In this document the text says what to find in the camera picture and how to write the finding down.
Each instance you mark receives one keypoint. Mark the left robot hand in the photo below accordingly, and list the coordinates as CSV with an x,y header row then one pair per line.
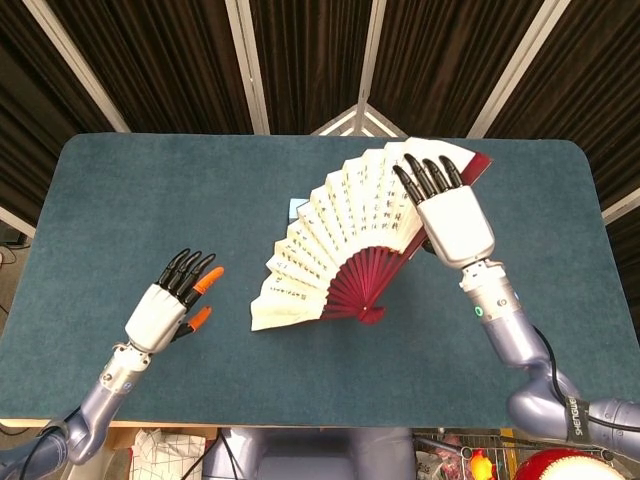
x,y
152,315

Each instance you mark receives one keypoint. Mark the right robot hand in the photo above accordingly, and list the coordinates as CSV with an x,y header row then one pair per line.
x,y
455,225

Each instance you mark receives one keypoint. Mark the red ribbed paper folding fan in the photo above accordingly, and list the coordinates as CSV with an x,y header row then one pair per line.
x,y
345,225

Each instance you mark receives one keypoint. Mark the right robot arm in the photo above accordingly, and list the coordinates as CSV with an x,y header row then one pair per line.
x,y
505,320

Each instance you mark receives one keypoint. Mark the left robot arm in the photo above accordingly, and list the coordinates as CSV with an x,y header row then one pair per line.
x,y
100,400

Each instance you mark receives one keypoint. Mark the teal felt table cover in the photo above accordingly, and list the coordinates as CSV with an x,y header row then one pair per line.
x,y
175,200

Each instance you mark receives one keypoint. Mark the white checkered cloth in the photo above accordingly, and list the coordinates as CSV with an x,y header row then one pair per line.
x,y
165,457

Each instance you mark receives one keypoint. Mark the white triangular screen foot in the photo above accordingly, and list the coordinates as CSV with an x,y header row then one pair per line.
x,y
334,124

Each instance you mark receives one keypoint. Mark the light blue cube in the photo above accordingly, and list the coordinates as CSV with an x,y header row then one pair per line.
x,y
296,207

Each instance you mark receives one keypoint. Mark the grey purple robot torso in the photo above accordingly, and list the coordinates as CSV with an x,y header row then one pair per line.
x,y
310,455

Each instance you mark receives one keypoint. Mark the floral plastic bag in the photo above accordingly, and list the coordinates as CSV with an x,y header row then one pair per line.
x,y
440,465

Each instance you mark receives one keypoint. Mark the orange toy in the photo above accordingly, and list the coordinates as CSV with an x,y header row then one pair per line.
x,y
481,465

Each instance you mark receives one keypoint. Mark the dark brown curtain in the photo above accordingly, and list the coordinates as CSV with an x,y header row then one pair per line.
x,y
175,60

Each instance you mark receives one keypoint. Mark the red and white ball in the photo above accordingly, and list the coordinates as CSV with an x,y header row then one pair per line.
x,y
570,467

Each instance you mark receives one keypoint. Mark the white screen frame post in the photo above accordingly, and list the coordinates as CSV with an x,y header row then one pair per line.
x,y
515,65
622,207
70,57
247,65
372,50
15,220

